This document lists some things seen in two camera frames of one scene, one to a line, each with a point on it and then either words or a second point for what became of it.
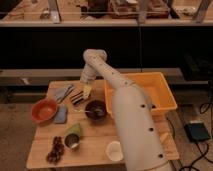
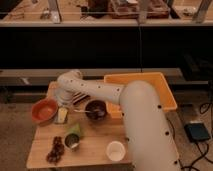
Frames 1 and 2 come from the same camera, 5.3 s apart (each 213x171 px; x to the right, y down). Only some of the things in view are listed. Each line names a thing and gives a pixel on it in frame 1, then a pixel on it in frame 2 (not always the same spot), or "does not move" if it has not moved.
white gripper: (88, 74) → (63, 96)
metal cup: (71, 140) does not move
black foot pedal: (197, 131) does not move
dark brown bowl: (95, 110) does not move
